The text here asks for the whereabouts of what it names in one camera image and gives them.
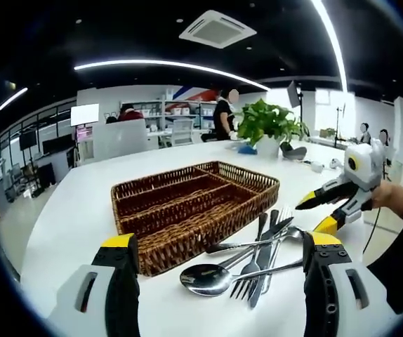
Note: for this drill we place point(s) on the black desk monitor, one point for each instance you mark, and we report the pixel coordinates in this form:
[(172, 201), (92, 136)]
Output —
[(55, 144)]

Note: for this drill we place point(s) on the white storage shelf with bins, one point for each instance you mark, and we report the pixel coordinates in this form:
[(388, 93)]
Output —
[(180, 110)]

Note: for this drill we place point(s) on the blue cloth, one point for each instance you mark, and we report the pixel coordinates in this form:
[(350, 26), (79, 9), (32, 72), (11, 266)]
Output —
[(247, 150)]

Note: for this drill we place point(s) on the silver metal spoon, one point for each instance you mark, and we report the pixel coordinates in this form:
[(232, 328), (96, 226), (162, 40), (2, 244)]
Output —
[(205, 281), (295, 234)]

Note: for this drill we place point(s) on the white ceiling air conditioner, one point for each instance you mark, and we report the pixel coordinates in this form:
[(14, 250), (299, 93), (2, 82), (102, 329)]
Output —
[(217, 29)]

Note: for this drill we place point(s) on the straight ceiling light strip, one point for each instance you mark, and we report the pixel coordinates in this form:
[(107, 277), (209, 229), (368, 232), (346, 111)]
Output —
[(338, 52)]

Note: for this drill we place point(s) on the white chair back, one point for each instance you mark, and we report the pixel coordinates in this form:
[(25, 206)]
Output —
[(119, 140)]

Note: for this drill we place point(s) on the brown wicker utensil storage tray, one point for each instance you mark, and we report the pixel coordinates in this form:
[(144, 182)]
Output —
[(173, 224)]

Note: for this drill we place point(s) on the silver metal knife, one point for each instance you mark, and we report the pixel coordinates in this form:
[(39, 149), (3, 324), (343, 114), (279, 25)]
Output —
[(274, 217), (264, 224)]

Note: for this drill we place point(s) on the white handheld controller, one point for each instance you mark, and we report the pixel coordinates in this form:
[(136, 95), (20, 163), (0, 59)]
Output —
[(335, 163)]

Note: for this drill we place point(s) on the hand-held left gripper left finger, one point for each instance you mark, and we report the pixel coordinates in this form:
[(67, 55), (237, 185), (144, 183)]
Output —
[(117, 281)]

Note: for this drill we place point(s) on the short ceiling light strip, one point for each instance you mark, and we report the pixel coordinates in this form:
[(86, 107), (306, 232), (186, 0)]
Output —
[(12, 99)]

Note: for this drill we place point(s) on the black panel on tripod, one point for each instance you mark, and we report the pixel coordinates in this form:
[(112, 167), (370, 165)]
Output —
[(293, 93)]

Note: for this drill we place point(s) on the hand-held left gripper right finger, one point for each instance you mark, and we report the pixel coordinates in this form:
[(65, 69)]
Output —
[(322, 281)]

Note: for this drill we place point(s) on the bright white display screen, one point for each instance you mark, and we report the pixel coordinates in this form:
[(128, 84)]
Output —
[(84, 115)]

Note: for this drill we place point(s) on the long curved ceiling light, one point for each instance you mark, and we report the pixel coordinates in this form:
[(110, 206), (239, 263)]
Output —
[(89, 66)]

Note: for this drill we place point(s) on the white plant pot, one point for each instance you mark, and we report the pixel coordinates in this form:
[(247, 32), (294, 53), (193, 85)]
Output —
[(268, 149)]

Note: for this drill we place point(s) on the thin black stand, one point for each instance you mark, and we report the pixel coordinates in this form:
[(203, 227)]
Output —
[(338, 130)]

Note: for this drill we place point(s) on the white mesh office chair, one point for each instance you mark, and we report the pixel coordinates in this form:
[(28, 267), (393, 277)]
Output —
[(182, 131)]

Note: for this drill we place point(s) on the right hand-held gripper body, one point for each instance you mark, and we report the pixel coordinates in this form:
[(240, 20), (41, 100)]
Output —
[(364, 165)]

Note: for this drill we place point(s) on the green leafy plant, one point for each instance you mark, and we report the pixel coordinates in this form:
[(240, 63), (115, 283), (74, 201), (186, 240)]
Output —
[(268, 121)]

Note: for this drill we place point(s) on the grey padded device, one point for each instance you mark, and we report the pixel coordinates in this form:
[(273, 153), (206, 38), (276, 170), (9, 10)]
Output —
[(292, 152)]

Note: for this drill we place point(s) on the small white box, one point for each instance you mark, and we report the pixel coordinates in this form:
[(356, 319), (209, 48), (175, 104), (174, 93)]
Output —
[(316, 166)]

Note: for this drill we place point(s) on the person's right hand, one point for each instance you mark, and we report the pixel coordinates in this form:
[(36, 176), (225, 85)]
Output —
[(394, 200)]

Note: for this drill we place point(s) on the black monitor on stand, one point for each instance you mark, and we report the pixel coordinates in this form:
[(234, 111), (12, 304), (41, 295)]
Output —
[(28, 139)]

